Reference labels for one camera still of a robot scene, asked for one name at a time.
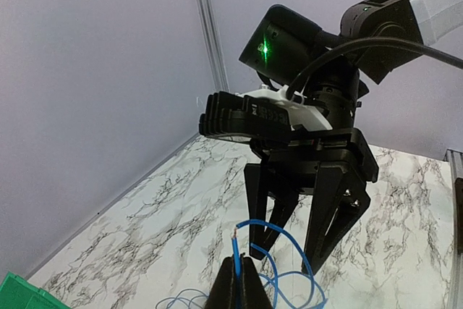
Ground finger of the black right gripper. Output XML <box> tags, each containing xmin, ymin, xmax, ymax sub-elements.
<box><xmin>305</xmin><ymin>162</ymin><xmax>370</xmax><ymax>274</ymax></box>
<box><xmin>243</xmin><ymin>162</ymin><xmax>301</xmax><ymax>261</ymax></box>

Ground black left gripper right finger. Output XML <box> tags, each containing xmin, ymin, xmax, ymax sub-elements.
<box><xmin>239</xmin><ymin>255</ymin><xmax>272</xmax><ymax>309</ymax></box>

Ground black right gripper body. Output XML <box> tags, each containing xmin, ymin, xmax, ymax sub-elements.
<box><xmin>250</xmin><ymin>127</ymin><xmax>379</xmax><ymax>195</ymax></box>

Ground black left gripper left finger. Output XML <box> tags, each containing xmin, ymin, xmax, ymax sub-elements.
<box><xmin>204</xmin><ymin>256</ymin><xmax>239</xmax><ymax>309</ymax></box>

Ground blue cable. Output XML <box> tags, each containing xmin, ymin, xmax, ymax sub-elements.
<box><xmin>155</xmin><ymin>219</ymin><xmax>328</xmax><ymax>309</ymax></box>

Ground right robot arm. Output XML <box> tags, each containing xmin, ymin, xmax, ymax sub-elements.
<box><xmin>239</xmin><ymin>0</ymin><xmax>462</xmax><ymax>274</ymax></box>

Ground green bin right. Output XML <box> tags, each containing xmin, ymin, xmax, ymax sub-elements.
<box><xmin>1</xmin><ymin>272</ymin><xmax>69</xmax><ymax>309</ymax></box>

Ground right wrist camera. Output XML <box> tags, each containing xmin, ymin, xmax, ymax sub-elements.
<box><xmin>198</xmin><ymin>85</ymin><xmax>333</xmax><ymax>146</ymax></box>

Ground aluminium front rail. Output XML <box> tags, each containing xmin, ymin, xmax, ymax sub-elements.
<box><xmin>445</xmin><ymin>149</ymin><xmax>462</xmax><ymax>308</ymax></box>

